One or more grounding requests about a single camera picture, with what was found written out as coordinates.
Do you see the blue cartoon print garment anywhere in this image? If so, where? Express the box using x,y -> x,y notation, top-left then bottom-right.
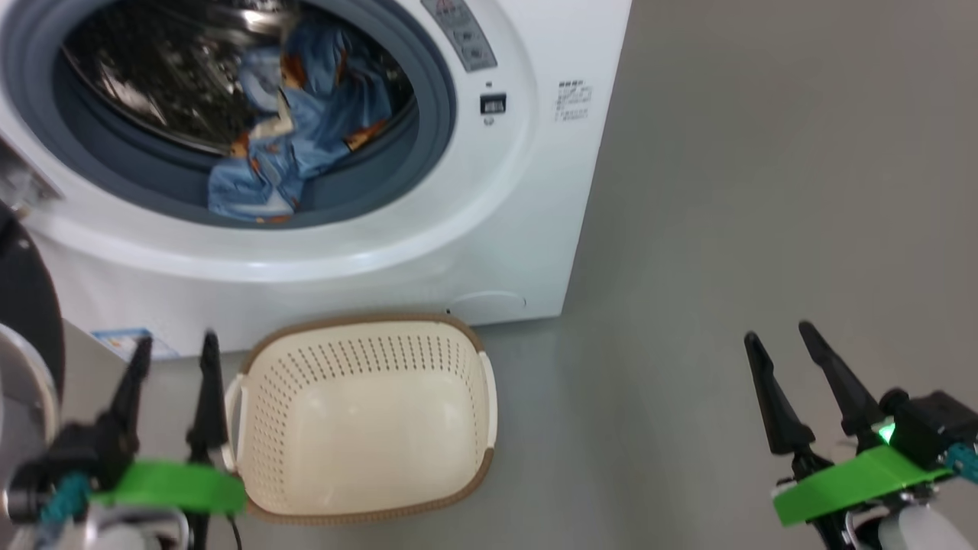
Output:
206,115 -> 360,227
243,15 -> 419,150

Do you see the cream perforated laundry basket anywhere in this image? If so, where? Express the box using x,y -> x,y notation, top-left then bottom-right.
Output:
222,312 -> 499,526

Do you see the blue energy label sticker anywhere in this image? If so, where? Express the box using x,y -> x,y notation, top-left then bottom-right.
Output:
90,328 -> 181,361

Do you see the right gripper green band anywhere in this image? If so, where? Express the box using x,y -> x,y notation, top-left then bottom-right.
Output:
743,321 -> 953,550

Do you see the washing machine door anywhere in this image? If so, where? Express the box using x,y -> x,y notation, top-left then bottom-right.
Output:
0,202 -> 68,474

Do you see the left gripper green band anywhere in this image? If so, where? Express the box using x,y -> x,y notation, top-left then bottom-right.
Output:
84,331 -> 247,550

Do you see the white front-load washing machine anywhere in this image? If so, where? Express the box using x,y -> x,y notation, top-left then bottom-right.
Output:
0,0 -> 633,361

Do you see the black cable teal plug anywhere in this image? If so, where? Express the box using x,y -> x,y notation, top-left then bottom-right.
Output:
944,443 -> 978,484
37,470 -> 92,529

